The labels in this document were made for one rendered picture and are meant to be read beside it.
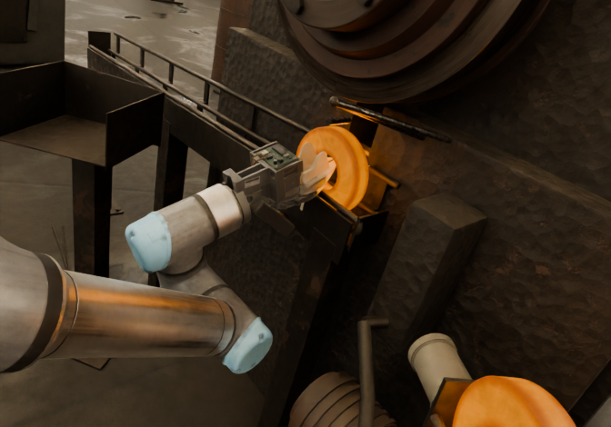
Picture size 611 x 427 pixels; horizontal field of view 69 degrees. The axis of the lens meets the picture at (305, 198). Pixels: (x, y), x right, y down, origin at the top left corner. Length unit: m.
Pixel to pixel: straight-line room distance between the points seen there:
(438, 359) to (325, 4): 0.46
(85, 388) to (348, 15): 1.09
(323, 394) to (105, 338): 0.34
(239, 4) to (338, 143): 2.86
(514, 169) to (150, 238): 0.50
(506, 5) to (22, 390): 1.28
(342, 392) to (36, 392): 0.86
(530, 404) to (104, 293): 0.38
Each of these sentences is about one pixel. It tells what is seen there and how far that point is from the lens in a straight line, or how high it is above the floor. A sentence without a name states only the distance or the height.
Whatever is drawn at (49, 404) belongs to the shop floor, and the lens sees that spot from 1.32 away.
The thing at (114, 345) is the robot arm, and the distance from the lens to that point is 0.47.
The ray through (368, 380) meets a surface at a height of 0.58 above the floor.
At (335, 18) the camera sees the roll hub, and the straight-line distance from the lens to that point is 0.61.
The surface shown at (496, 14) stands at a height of 1.05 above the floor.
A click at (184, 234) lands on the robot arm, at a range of 0.62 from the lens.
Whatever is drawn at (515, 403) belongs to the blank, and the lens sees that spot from 0.45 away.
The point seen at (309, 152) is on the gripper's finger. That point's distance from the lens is 0.76.
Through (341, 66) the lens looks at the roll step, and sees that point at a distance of 0.69.
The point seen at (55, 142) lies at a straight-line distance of 1.09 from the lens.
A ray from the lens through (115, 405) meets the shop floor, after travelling 1.30.
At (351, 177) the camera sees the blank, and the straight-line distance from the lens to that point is 0.74.
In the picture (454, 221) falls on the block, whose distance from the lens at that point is 0.62.
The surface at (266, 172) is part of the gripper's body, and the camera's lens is 0.67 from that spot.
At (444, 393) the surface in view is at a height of 0.70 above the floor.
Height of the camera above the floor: 1.05
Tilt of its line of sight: 28 degrees down
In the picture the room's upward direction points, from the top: 15 degrees clockwise
